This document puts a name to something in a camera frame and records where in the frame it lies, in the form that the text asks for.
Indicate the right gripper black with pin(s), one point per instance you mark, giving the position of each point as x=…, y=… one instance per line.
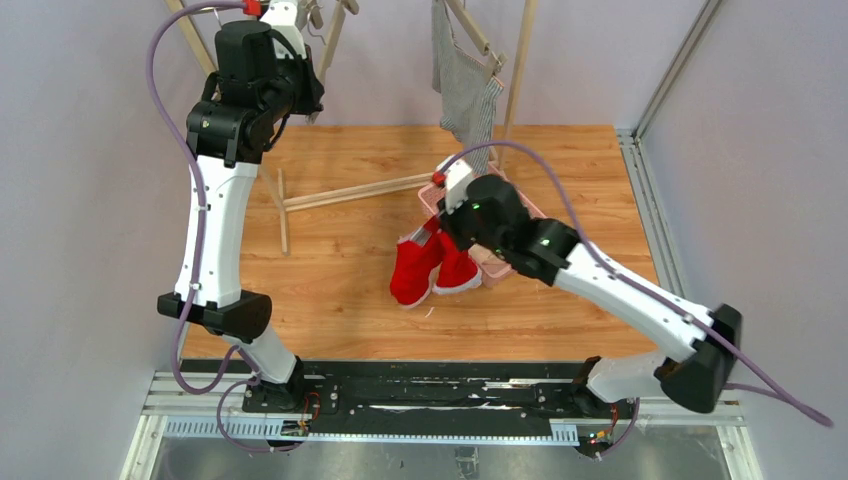
x=454, y=226

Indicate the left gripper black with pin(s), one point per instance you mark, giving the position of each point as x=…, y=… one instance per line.
x=312, y=85

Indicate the wooden clip hanger red underwear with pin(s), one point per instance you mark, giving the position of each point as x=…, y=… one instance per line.
x=331, y=38

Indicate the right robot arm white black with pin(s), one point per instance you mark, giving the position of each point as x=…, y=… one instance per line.
x=693, y=360

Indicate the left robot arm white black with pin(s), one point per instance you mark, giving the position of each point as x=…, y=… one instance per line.
x=265, y=75

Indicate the grey striped underwear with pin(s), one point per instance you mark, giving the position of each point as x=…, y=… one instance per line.
x=469, y=92

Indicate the wooden clip hanger striped underwear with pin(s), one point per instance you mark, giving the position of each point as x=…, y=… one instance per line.
x=494, y=61

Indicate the pink plastic basket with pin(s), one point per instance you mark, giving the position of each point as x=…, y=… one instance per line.
x=493, y=269

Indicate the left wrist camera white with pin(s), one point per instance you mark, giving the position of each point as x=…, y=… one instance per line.
x=287, y=18

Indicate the wooden clothes rack frame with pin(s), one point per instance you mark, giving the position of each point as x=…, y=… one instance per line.
x=276, y=186

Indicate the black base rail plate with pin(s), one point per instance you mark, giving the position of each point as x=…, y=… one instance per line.
x=526, y=403

